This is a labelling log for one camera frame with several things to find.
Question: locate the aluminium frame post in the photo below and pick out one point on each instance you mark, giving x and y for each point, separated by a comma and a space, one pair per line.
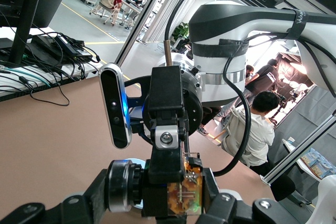
299, 152
142, 19

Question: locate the white paper cup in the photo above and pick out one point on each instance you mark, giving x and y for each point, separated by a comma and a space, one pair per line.
291, 140

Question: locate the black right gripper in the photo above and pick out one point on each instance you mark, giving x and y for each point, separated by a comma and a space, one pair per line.
165, 90

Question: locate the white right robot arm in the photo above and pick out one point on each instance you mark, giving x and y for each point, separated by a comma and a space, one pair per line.
210, 93

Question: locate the black power adapter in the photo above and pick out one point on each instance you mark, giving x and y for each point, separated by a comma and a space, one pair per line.
71, 48

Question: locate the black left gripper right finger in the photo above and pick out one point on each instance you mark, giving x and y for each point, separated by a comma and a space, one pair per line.
228, 211

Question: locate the green potted plant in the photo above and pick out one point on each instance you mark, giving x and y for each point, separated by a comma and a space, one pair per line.
182, 31

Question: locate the person in black t-shirt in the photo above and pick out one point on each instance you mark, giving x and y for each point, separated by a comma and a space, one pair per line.
267, 77

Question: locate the person in white shirt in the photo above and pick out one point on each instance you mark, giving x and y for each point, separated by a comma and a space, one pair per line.
258, 134

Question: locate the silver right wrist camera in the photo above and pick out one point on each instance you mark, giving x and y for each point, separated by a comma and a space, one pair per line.
115, 108

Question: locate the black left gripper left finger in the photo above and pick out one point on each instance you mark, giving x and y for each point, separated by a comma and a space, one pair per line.
78, 208

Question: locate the person wearing face mask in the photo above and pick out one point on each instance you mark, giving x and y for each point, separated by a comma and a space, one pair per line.
249, 69

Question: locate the printed cardboard box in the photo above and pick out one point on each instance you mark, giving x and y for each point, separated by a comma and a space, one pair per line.
317, 165

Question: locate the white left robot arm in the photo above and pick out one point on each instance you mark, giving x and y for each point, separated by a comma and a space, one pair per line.
328, 197

